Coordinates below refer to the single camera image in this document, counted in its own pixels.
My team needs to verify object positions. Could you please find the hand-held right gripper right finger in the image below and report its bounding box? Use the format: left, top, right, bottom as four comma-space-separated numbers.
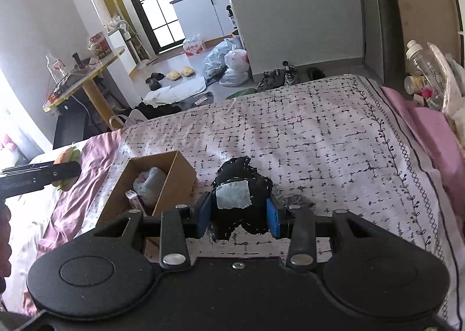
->
266, 199, 386, 270

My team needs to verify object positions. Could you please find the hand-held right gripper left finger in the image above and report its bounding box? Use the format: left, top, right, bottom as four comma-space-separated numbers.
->
92, 191, 213, 270

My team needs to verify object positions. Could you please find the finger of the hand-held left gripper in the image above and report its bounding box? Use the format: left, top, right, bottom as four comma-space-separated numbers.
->
0, 161, 83, 194

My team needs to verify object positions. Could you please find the burger plush toy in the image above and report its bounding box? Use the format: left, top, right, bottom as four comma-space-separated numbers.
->
51, 146, 83, 193

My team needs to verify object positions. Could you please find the brown cardboard box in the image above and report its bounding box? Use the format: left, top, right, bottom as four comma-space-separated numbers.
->
95, 150, 199, 246

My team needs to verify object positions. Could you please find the grey pink paw plush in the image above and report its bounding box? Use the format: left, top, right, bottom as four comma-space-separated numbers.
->
133, 167, 168, 208

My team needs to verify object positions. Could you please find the blue tissue pack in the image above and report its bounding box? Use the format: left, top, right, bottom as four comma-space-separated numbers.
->
125, 189, 146, 216

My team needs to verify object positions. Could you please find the pink quilt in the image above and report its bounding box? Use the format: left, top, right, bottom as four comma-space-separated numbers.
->
34, 129, 127, 257

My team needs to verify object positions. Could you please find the pink plush toy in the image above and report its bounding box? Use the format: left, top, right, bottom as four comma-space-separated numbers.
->
0, 133, 17, 152

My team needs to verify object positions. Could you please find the white bed sheet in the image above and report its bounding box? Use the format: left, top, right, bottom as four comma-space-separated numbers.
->
0, 155, 60, 317

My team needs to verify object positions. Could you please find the black low cabinet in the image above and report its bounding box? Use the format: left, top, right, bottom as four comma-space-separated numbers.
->
52, 109, 96, 151

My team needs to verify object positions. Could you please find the white black patterned blanket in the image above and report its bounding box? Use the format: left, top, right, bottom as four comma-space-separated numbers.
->
96, 75, 463, 330

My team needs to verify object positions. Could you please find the white handbag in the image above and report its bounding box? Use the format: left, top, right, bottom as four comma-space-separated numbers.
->
108, 113, 146, 133

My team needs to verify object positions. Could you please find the clear plastic bottle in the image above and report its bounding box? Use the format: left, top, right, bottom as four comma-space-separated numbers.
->
45, 55, 67, 83

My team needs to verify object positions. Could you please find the dark clothes pile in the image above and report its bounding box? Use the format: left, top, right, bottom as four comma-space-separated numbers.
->
134, 100, 183, 121

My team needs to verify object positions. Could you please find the round gold-rimmed table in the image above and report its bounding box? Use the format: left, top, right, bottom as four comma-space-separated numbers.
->
42, 46, 126, 130

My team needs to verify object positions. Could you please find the white floor mat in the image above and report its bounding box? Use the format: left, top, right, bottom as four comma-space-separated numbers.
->
142, 77, 207, 105

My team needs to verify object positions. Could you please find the green cloth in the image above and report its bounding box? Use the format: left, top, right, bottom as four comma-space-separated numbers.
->
225, 87, 259, 101

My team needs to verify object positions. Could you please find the grey sneaker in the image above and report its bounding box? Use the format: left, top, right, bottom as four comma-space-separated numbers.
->
257, 69, 284, 92
284, 65, 301, 88

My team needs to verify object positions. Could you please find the clear plastic bag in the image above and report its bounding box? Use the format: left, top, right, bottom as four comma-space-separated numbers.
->
218, 67, 251, 85

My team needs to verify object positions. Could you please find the pair of black slippers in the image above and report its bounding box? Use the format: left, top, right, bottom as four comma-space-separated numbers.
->
145, 72, 166, 91

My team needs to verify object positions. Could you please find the red snack box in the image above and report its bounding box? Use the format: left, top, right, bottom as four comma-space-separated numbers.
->
89, 31, 112, 60

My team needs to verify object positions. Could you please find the bluish plastic bag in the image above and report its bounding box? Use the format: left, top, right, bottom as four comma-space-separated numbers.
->
203, 38, 242, 78

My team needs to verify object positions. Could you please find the pack of water bottles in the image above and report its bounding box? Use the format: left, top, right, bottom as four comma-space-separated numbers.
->
182, 35, 207, 58

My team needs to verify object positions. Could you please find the white standing fan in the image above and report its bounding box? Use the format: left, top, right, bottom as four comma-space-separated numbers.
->
107, 14, 146, 67

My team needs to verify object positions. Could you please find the pink pillow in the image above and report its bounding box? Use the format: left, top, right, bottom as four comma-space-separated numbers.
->
380, 86, 465, 180

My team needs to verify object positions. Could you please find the small white drink bottle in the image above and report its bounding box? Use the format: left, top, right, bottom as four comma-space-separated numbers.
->
404, 75, 430, 96

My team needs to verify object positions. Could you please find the white kitchen cabinet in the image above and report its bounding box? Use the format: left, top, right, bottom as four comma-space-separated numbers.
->
171, 0, 239, 43

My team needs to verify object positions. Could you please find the black framed glass door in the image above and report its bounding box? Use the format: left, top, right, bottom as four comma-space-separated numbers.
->
112, 0, 187, 56

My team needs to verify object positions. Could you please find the clear bottle with white cap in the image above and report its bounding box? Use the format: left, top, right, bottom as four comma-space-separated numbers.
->
406, 39, 446, 107

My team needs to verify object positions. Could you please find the dark upright board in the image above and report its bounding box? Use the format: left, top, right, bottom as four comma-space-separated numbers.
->
355, 0, 405, 89

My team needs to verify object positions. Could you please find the crumpled white plastic bag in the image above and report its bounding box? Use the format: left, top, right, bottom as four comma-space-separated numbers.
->
427, 42, 465, 125

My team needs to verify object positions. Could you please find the brown wooden headboard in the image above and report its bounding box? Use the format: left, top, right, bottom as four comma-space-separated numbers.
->
384, 0, 463, 79

